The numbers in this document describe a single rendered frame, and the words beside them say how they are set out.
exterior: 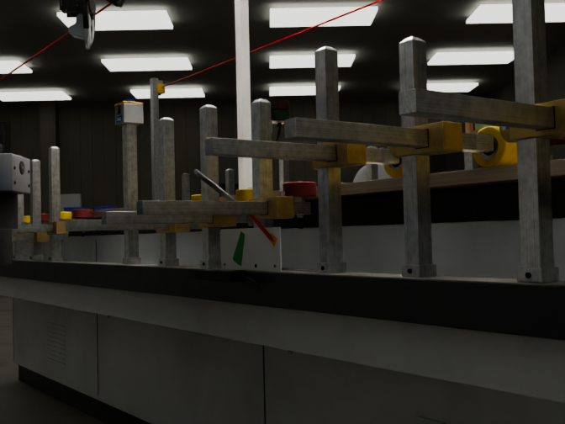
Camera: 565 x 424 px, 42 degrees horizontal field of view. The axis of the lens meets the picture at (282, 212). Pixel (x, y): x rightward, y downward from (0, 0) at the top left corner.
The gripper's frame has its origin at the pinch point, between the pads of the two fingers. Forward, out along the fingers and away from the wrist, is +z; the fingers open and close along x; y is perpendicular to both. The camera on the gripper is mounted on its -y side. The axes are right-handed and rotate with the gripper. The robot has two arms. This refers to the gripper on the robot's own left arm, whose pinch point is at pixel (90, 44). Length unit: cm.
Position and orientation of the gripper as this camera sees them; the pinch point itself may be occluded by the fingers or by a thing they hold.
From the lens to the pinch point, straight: 213.0
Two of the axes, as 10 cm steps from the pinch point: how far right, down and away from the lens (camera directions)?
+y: -10.0, 0.2, -0.2
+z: 0.2, 10.0, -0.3
